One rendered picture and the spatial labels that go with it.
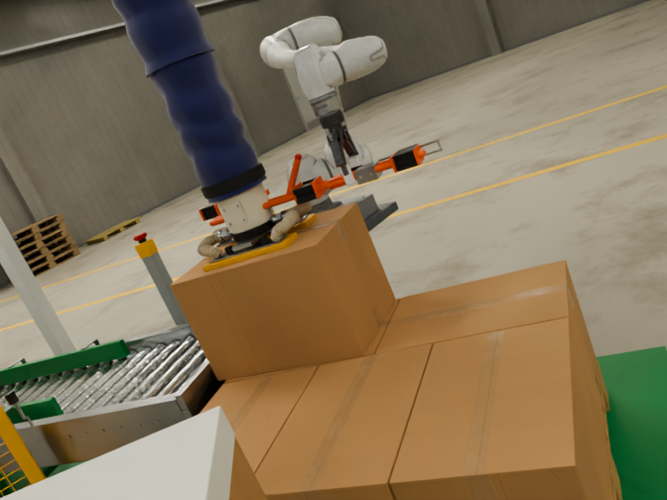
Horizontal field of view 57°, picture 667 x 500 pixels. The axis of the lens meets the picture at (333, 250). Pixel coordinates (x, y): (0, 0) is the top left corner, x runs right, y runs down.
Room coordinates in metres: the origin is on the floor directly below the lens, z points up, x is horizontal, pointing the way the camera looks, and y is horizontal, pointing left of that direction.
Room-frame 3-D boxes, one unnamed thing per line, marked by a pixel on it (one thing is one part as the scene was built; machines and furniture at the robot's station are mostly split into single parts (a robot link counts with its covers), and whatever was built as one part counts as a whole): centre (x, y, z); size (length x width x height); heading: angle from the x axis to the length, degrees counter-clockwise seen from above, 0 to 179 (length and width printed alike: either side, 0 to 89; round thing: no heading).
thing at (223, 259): (2.03, 0.26, 0.97); 0.34 x 0.10 x 0.05; 64
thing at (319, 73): (1.96, -0.17, 1.41); 0.13 x 0.11 x 0.16; 97
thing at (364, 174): (1.92, -0.20, 1.07); 0.07 x 0.07 x 0.04; 64
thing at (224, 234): (2.12, 0.22, 1.01); 0.34 x 0.25 x 0.06; 64
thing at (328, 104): (1.96, -0.15, 1.31); 0.09 x 0.09 x 0.06
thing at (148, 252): (2.97, 0.83, 0.50); 0.07 x 0.07 x 1.00; 64
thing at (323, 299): (2.12, 0.21, 0.74); 0.60 x 0.40 x 0.40; 62
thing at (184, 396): (2.27, 0.53, 0.58); 0.70 x 0.03 x 0.06; 154
